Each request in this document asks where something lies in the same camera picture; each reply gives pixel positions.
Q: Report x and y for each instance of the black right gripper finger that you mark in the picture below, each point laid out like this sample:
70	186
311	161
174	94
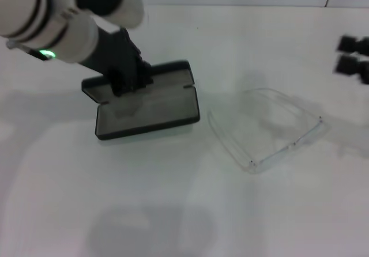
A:
353	45
350	68

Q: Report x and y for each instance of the black glasses case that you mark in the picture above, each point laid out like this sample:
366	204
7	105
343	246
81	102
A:
150	115

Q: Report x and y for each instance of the clear transparent glasses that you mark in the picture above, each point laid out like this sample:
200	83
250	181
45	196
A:
294	144

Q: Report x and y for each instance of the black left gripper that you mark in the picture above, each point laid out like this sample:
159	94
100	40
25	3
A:
115	55

